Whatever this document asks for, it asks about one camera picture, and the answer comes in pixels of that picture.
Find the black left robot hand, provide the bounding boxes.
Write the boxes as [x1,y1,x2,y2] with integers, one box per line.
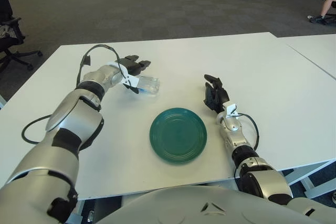
[115,55,152,94]

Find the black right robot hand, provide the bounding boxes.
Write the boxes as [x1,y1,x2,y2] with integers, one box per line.
[202,74,231,114]

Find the clear glass cup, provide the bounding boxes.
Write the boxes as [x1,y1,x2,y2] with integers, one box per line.
[136,76,161,96]

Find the green ceramic plate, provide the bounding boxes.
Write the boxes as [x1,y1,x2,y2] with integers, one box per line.
[149,107,208,164]

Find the grey robot torso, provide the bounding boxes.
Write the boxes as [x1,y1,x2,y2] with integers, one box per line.
[97,184,336,224]

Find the black office chair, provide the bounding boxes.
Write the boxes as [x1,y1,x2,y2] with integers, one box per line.
[0,0,44,71]

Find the black chair under person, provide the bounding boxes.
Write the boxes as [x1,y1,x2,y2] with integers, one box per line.
[322,11,336,25]

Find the seated person in shorts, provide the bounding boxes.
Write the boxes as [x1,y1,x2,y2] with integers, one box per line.
[309,0,336,24]

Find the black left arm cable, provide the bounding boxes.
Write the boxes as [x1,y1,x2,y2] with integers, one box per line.
[22,44,132,145]

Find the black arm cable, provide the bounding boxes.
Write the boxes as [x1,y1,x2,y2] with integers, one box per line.
[235,113,260,153]
[22,44,132,145]

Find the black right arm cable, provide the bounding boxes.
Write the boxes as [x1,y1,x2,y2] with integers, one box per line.
[235,113,260,153]

